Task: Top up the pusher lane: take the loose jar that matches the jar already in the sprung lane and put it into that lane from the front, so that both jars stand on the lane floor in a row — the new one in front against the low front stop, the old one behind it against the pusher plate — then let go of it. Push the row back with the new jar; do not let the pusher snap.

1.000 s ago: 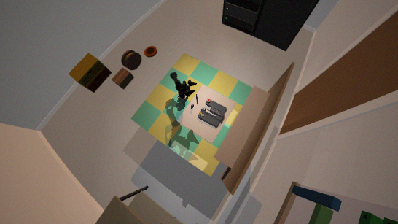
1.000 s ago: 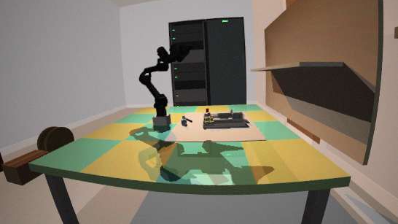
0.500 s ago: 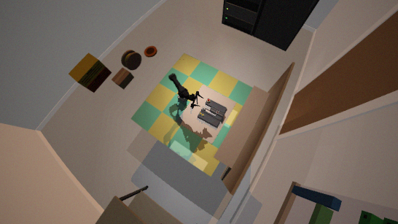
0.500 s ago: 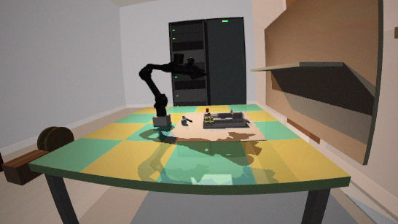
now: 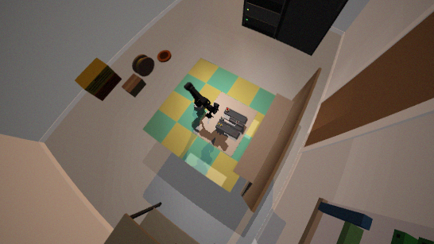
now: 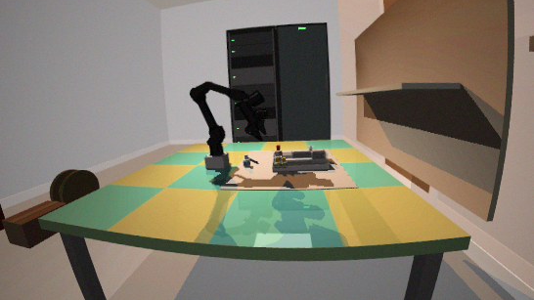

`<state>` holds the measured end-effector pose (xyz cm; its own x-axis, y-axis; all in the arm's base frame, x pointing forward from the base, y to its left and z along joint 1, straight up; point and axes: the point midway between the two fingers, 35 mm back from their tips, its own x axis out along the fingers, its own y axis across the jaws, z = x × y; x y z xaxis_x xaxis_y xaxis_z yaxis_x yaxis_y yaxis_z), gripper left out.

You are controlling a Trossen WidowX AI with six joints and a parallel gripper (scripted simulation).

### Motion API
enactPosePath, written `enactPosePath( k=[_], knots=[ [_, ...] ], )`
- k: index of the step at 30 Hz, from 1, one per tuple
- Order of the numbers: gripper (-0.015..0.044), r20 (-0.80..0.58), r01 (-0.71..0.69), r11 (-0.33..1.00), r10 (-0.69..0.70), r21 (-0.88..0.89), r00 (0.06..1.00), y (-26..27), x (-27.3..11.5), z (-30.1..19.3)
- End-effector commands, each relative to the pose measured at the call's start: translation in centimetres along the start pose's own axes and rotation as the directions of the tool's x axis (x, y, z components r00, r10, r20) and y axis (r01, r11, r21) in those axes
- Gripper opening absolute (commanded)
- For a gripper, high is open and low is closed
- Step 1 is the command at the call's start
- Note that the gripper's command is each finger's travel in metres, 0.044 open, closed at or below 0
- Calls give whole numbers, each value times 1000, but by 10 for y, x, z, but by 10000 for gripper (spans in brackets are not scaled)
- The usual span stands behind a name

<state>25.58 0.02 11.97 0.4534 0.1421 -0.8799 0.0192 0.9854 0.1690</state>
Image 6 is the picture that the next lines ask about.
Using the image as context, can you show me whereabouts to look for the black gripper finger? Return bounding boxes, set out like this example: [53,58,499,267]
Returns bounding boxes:
[258,119,266,135]
[248,127,263,141]

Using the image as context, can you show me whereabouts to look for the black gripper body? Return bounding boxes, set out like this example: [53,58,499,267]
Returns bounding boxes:
[244,109,265,133]

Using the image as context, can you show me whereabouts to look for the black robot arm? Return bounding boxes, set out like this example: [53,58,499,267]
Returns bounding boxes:
[190,82,268,156]

